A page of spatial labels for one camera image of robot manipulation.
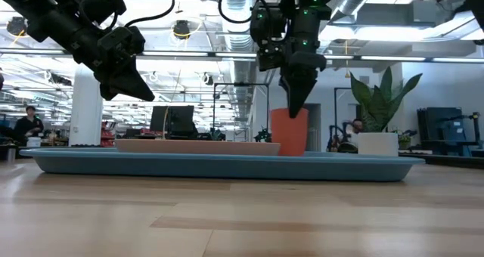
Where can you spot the black round ceiling device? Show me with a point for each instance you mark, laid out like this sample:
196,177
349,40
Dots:
181,29

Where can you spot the small background potted plant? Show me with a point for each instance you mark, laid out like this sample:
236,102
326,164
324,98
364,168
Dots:
404,140

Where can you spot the red tool chest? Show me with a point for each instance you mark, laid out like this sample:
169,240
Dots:
107,134

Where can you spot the black background robot arm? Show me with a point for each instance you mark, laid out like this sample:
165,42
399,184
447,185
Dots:
263,136

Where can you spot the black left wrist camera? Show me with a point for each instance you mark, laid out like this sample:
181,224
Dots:
121,39

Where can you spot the orange round plate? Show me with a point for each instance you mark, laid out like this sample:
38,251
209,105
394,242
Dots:
196,147

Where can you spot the black background metal frame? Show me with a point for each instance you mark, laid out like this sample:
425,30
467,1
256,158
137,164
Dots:
335,113

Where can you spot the white round plant pot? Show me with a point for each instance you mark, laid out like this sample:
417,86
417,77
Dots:
378,143

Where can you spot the white small container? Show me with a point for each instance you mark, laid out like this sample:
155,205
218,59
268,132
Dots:
33,141

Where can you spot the silver ceiling ventilation duct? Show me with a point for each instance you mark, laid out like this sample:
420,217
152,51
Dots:
238,38

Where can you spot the blue plastic tray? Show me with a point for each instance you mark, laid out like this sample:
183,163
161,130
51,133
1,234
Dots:
227,168

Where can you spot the person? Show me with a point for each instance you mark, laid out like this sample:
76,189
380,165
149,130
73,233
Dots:
28,126
355,126

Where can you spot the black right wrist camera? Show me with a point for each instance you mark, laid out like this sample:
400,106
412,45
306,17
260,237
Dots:
268,26

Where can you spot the green snake plant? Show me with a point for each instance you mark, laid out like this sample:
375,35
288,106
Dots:
378,106

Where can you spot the white square pillar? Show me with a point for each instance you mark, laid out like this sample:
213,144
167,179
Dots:
86,109

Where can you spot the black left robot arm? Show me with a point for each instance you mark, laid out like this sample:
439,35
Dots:
45,11

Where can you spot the black computer monitor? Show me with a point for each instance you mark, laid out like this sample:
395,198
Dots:
181,119
159,119

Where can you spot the dark equipment rack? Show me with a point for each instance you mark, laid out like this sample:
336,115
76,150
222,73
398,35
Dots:
435,128

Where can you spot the black aluminium table frame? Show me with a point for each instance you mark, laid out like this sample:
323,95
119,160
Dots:
446,160

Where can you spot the orange plastic cup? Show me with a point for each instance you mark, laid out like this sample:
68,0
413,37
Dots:
289,136

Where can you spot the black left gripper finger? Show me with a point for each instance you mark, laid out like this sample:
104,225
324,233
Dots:
107,92
128,85

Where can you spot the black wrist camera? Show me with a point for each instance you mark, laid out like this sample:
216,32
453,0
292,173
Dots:
121,39
268,26

